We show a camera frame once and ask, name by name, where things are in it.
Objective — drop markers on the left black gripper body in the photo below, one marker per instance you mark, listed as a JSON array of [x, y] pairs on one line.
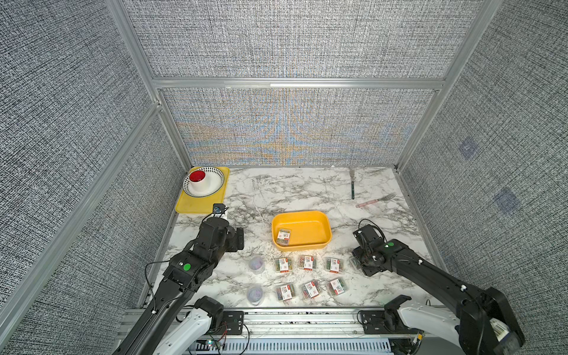
[[234, 240]]

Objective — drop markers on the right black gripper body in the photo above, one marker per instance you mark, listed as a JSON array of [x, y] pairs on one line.
[[363, 258]]

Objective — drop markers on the round clear clip jar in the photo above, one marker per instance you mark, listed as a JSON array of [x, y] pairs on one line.
[[256, 264]]

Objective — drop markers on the clear paper clip box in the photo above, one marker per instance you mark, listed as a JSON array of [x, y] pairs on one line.
[[282, 265]]

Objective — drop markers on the paper clip box front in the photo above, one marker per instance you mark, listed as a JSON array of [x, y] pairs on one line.
[[310, 289]]

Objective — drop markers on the yellow plastic storage box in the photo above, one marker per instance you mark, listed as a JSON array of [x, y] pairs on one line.
[[309, 230]]

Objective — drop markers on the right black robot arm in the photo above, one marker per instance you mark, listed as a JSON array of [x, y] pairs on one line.
[[479, 321]]

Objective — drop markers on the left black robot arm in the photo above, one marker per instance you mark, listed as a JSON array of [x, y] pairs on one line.
[[185, 274]]

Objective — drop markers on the paper clip box underneath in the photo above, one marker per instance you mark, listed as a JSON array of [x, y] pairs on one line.
[[283, 237]]

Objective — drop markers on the yellow flat tray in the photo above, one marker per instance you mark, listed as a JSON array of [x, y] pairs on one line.
[[190, 205]]

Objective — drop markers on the white patterned bowl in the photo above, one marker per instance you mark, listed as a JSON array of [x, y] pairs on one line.
[[215, 180]]

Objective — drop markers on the white cup red inside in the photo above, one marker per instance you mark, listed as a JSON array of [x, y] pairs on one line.
[[197, 179]]

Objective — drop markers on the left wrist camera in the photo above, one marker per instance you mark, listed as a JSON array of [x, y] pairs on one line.
[[219, 210]]

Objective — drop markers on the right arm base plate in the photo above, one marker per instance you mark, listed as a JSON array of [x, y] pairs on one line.
[[377, 322]]

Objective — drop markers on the pink handled fork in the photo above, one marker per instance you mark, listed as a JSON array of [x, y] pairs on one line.
[[385, 198]]

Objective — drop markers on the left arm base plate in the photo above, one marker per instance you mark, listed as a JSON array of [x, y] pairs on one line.
[[232, 323]]

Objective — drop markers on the green handled fork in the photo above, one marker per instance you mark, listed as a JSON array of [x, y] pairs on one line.
[[352, 180]]

